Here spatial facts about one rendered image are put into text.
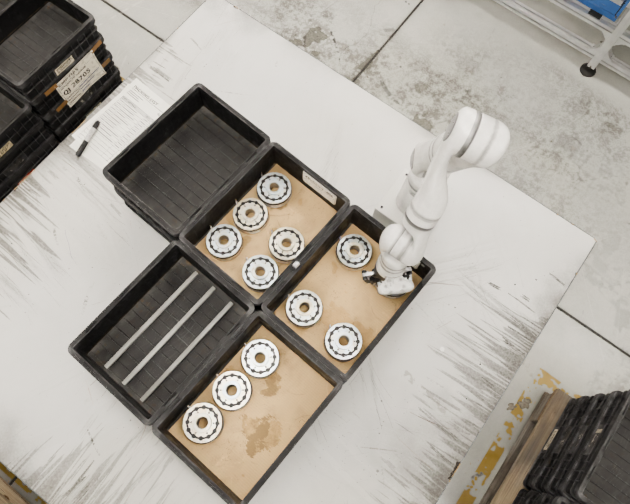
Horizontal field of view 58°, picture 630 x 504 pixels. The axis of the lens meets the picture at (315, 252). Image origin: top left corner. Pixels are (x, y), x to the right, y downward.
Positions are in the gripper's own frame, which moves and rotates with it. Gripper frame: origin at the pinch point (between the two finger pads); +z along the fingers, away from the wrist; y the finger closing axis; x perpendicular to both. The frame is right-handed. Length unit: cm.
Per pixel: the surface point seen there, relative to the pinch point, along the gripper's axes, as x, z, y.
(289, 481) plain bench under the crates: 50, 17, 32
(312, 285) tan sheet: -2.1, 4.7, 19.3
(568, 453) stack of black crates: 56, 48, -61
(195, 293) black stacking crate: -4, 5, 52
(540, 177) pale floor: -61, 89, -99
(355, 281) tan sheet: -1.7, 4.7, 6.9
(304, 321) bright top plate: 8.5, 1.7, 23.0
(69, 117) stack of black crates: -101, 62, 107
